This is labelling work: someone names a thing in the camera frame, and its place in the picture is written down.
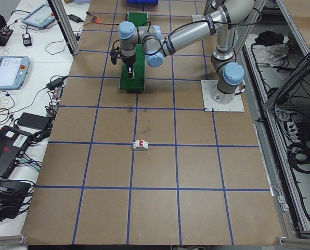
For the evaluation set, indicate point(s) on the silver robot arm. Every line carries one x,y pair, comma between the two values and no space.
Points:
211,6
191,34

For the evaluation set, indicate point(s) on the green belt conveyor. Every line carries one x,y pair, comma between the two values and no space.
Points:
139,78

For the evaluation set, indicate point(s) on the controller board with red LED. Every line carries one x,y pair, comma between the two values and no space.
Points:
96,19

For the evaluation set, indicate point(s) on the small black module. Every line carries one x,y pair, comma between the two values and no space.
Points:
78,34

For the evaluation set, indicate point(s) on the small blue plastic bin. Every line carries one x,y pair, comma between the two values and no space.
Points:
142,1

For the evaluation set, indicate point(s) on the slim black power adapter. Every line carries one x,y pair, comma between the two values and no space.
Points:
74,17

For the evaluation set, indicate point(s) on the white red circuit breaker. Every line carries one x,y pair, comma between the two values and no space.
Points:
140,145

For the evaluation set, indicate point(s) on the small black power adapter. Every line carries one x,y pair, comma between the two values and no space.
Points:
55,82

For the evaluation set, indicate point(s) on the small relay board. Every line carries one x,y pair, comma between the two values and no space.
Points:
51,109
57,94

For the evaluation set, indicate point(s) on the yellow brown object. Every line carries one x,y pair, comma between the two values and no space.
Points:
69,1

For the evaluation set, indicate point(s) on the white side table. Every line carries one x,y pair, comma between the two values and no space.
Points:
40,62

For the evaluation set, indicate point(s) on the light blue teach pendant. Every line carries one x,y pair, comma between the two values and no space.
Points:
8,73
39,17

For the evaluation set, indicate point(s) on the black handheld device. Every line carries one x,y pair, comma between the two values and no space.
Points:
27,39

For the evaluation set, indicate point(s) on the large black power brick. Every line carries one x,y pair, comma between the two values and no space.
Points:
32,120

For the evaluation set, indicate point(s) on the small red black board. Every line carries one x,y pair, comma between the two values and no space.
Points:
6,31

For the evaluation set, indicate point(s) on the white crumpled cloth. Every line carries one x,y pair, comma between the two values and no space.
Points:
273,54

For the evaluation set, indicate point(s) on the black crumpled cloth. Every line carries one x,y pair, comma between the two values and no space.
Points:
270,37

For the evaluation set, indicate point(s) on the black computer with red logo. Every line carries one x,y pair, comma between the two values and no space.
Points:
4,153

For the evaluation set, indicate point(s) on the white power strip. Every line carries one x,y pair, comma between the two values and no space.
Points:
290,125

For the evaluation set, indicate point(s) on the black docking device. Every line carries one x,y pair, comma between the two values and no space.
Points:
6,194

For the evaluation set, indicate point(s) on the black power supply box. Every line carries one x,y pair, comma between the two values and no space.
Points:
304,129

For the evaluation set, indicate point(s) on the aluminium profile post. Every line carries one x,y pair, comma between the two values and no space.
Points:
66,28

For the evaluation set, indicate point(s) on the grey metal bracket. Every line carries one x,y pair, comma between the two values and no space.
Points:
281,201

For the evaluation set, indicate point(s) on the aluminium extrusion rail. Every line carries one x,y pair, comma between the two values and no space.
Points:
300,240
4,239

